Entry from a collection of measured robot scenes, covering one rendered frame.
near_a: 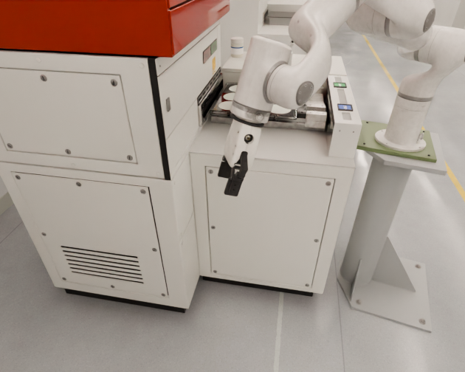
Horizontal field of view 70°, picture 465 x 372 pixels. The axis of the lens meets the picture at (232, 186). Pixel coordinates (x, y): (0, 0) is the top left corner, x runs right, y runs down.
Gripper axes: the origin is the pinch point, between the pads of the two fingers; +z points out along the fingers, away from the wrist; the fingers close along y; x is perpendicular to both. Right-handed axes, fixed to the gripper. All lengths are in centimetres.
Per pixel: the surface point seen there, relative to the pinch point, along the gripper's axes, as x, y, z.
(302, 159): -38, 40, 3
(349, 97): -58, 60, -22
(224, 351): -31, 29, 94
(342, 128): -47, 37, -13
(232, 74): -19, 106, -13
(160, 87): 17.9, 31.3, -11.5
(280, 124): -36, 66, -3
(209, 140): -7, 61, 10
